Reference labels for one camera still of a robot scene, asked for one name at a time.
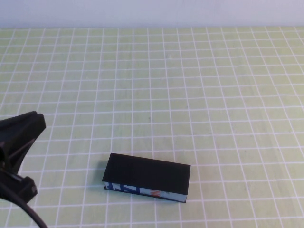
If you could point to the black glasses case printed side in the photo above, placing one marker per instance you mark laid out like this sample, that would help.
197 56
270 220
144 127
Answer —
147 171

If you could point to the green white-checked tablecloth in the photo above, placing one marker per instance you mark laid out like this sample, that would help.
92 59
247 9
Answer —
166 83

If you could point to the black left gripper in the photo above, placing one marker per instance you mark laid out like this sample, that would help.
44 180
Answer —
21 187

